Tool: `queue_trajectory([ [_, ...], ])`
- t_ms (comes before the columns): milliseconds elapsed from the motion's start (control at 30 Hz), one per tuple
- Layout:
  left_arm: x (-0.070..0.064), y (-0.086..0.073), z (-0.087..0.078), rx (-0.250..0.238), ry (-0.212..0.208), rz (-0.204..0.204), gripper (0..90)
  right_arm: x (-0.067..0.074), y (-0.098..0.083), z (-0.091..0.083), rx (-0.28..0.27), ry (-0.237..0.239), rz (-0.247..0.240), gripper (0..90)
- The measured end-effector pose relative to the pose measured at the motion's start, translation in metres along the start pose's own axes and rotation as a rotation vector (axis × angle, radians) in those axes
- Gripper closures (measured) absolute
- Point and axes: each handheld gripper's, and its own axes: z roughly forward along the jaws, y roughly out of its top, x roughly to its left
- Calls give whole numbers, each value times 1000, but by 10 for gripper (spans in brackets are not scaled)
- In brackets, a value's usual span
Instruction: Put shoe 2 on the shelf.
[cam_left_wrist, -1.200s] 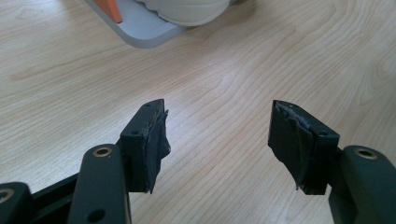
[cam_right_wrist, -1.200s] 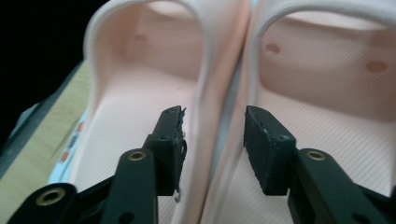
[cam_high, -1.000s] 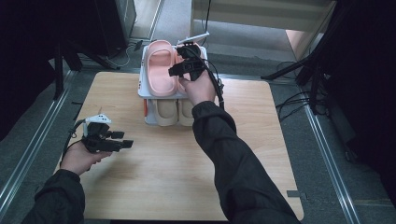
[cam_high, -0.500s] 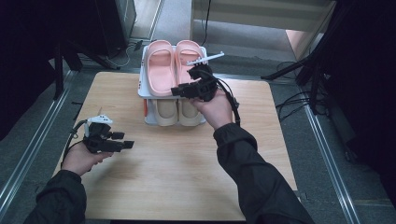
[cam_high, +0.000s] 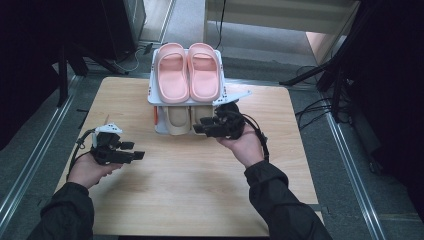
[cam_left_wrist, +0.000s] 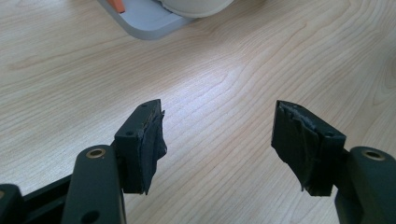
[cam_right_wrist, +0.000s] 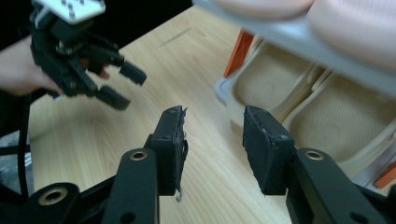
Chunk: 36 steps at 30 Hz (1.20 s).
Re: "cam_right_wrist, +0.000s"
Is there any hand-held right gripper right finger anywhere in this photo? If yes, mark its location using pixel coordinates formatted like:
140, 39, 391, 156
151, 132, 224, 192
242, 105, 297, 197

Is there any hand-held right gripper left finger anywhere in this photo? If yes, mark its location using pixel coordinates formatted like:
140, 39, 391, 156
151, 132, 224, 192
145, 105, 190, 203

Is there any beige slipper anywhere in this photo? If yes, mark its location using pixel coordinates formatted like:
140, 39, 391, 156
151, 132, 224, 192
225, 39, 332, 133
281, 69, 396, 181

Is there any white shoe rack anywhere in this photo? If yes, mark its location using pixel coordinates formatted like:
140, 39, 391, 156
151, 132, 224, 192
191, 0, 396, 198

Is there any pink slipper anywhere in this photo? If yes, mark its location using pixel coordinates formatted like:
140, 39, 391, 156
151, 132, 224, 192
306, 0, 396, 75

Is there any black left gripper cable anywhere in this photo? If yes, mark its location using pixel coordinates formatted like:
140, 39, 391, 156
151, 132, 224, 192
0, 92, 33, 202

